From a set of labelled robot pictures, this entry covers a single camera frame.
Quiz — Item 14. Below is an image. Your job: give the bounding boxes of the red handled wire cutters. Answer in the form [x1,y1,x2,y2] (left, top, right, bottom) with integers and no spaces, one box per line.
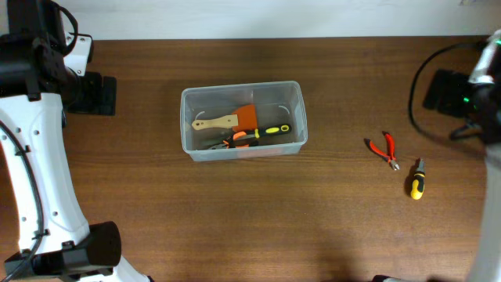
[364,131,401,172]

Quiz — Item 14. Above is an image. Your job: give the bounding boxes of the yellow black screwdriver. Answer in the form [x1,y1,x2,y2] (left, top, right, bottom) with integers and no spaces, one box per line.
[410,158,426,200]

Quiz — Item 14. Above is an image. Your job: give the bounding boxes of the orange black needle-nose pliers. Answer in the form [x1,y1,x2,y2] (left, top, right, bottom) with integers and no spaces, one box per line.
[209,131,260,150]

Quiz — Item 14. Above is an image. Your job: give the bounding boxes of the orange scraper wooden handle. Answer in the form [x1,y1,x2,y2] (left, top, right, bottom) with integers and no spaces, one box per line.
[192,104,258,132]

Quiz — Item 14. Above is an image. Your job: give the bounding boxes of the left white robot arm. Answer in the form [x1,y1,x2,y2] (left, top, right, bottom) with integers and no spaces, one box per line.
[1,0,146,282]

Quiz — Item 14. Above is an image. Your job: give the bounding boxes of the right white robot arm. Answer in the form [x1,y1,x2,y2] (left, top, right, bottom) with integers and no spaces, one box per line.
[423,31,500,281]

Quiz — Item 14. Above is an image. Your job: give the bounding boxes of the clear plastic container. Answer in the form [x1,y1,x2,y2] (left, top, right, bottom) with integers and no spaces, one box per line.
[180,81,308,161]

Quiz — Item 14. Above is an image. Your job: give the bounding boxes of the red screwdriver bit holder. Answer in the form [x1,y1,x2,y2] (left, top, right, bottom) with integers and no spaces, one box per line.
[237,147,283,158]

